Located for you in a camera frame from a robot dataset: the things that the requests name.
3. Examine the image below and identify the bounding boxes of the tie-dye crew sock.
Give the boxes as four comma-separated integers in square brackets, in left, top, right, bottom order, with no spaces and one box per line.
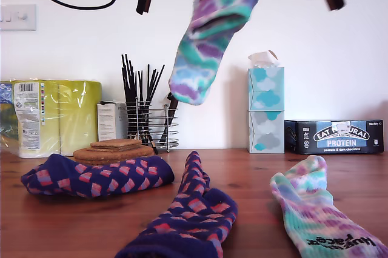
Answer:
[168,0,261,107]
[269,154,383,258]

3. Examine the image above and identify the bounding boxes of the purple pink-patterned sock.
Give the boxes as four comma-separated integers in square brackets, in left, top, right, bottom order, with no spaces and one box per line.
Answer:
[20,153,176,200]
[115,150,239,258]

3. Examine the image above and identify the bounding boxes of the white tissue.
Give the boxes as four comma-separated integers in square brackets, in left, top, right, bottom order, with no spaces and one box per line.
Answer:
[247,50,279,70]

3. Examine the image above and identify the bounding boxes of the blue cloud tissue box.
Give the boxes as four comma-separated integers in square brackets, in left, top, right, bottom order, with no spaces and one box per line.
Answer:
[247,67,285,113]

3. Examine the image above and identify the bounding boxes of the black thin stick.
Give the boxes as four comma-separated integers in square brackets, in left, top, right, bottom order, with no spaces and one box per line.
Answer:
[129,61,138,137]
[138,65,166,137]
[139,70,144,137]
[124,55,136,137]
[121,55,135,137]
[145,64,151,137]

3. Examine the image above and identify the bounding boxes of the grey cloud tissue box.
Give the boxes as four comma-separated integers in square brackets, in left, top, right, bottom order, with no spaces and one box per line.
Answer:
[248,110,286,154]

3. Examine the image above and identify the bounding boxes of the black protein bar box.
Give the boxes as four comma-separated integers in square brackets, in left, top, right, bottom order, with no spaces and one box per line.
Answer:
[284,119,384,156]

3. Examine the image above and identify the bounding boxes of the small white printed carton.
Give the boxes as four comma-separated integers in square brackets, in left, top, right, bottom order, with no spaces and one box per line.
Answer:
[96,102,128,142]

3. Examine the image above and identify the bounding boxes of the black marker pen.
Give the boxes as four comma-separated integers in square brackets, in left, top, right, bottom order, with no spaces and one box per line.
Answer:
[147,132,159,155]

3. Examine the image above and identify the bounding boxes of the square cork coaster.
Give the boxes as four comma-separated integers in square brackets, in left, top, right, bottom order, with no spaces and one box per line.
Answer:
[97,139,142,147]
[90,142,142,151]

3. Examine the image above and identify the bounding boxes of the yellow paper towel pack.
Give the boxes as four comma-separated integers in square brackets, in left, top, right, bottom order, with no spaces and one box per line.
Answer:
[0,79,103,159]

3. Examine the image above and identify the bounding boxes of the black-handled knife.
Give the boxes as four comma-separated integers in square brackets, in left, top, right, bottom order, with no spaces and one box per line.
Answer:
[159,93,180,145]

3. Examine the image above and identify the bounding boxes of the chrome wire caddy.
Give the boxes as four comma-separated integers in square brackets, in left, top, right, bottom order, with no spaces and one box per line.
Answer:
[125,96,180,152]

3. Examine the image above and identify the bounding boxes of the white light switch plate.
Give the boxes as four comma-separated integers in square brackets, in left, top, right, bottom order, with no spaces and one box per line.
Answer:
[0,4,38,32]

